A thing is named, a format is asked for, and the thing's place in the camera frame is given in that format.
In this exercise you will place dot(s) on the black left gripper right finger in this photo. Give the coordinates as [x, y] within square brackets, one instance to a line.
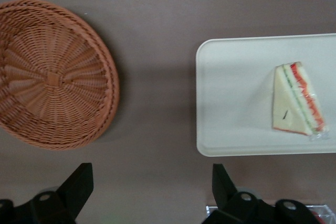
[236, 208]

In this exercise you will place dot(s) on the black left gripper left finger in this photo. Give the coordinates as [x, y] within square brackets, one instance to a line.
[65, 200]

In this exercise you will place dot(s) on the triangle sandwich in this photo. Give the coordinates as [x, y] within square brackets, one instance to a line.
[286, 103]

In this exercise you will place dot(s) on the beige plastic serving tray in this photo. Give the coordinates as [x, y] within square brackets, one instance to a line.
[231, 90]

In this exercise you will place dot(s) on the round brown wicker basket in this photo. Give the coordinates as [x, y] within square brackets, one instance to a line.
[52, 77]

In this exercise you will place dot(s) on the clear acrylic bottle rack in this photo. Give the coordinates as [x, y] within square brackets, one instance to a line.
[323, 207]

